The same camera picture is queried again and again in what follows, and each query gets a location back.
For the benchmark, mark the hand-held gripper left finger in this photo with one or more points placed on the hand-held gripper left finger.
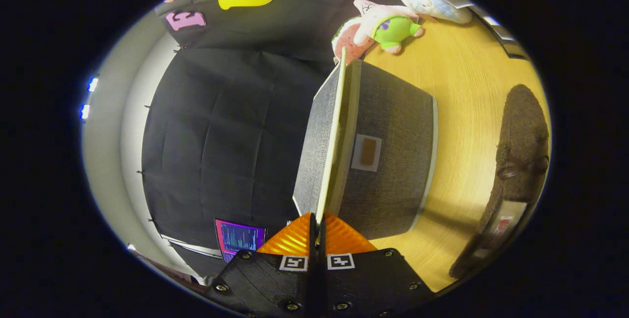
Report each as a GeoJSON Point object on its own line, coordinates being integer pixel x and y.
{"type": "Point", "coordinates": [265, 283]}

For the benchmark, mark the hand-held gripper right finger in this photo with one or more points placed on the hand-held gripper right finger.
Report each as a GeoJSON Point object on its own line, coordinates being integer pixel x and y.
{"type": "Point", "coordinates": [368, 283]}

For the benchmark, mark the grey fabric storage box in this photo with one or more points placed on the grey fabric storage box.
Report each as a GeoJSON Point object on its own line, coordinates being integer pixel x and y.
{"type": "Point", "coordinates": [393, 106]}

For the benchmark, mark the brown fuzzy shoe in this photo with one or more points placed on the brown fuzzy shoe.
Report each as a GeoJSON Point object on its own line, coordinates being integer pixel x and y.
{"type": "Point", "coordinates": [523, 131]}

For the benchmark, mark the computer screen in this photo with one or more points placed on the computer screen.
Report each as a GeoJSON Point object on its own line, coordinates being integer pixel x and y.
{"type": "Point", "coordinates": [241, 237]}

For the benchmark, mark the watermelon slice plush toy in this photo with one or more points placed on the watermelon slice plush toy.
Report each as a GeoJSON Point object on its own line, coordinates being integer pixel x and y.
{"type": "Point", "coordinates": [344, 43]}

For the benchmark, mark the pink starfish plush toy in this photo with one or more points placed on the pink starfish plush toy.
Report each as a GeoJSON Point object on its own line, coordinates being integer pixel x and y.
{"type": "Point", "coordinates": [378, 13]}

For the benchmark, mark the dark-covered book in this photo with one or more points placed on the dark-covered book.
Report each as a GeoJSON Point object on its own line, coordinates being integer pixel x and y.
{"type": "Point", "coordinates": [506, 38]}

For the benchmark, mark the white plush toy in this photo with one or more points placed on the white plush toy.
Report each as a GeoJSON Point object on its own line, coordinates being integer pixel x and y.
{"type": "Point", "coordinates": [432, 6]}

